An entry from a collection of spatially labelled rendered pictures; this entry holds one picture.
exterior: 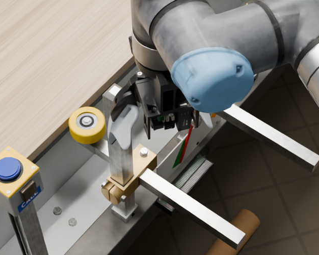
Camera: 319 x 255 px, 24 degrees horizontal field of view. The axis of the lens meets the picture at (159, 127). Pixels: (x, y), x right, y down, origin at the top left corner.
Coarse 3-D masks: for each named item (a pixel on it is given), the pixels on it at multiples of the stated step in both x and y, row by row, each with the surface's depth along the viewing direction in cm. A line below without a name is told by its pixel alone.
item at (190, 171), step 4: (200, 156) 180; (196, 160) 179; (200, 160) 179; (204, 160) 179; (192, 164) 178; (196, 164) 178; (200, 164) 178; (188, 168) 178; (192, 168) 178; (196, 168) 178; (188, 172) 177; (192, 172) 177; (184, 176) 176; (188, 176) 176; (180, 180) 176; (184, 180) 176; (176, 184) 175; (180, 184) 175; (160, 200) 173
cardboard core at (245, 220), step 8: (240, 216) 241; (248, 216) 240; (256, 216) 241; (232, 224) 239; (240, 224) 238; (248, 224) 239; (256, 224) 241; (248, 232) 238; (216, 240) 237; (216, 248) 234; (224, 248) 233; (232, 248) 234; (240, 248) 237
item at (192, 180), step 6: (204, 162) 179; (210, 162) 179; (198, 168) 178; (204, 168) 178; (198, 174) 177; (192, 180) 176; (186, 186) 175; (192, 186) 175; (186, 192) 174; (168, 204) 172
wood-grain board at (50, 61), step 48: (0, 0) 182; (48, 0) 182; (96, 0) 182; (0, 48) 173; (48, 48) 173; (96, 48) 173; (0, 96) 165; (48, 96) 165; (96, 96) 167; (0, 144) 158; (48, 144) 161
